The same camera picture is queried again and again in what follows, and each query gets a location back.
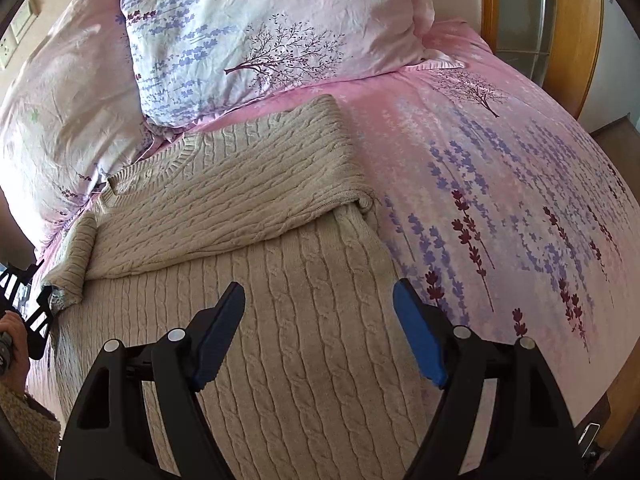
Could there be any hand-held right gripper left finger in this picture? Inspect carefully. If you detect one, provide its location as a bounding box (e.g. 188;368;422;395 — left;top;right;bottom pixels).
55;282;246;480

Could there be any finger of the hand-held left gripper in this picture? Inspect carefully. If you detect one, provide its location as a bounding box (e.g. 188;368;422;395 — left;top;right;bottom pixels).
22;292;55;361
0;259;45;306

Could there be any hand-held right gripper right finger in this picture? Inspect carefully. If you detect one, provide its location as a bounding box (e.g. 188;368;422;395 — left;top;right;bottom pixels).
392;277;588;480

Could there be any beige cable-knit sweater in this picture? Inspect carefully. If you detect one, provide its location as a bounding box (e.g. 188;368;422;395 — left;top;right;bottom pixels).
42;94;451;480

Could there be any person's left forearm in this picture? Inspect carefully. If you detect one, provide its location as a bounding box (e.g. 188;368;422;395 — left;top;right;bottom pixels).
0;384;62;477

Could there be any person's left hand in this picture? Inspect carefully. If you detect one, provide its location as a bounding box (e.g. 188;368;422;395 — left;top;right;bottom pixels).
1;310;30;368

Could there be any pink floral bed sheet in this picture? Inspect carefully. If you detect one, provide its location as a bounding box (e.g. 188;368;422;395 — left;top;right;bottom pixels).
25;20;640;433

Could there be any pink floral pillow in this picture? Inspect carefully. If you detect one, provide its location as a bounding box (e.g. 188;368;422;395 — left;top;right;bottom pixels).
0;0;153;256

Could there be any small silver black device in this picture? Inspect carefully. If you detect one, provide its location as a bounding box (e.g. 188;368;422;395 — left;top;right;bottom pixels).
576;422;603;461

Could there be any floral pillow with tree print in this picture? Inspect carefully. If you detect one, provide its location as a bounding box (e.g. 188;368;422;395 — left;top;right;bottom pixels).
116;0;467;129

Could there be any wooden headboard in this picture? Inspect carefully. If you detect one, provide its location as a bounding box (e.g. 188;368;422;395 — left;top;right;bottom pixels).
479;0;607;122

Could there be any beige wall switch panel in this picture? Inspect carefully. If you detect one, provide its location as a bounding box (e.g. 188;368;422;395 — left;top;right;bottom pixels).
0;0;41;71

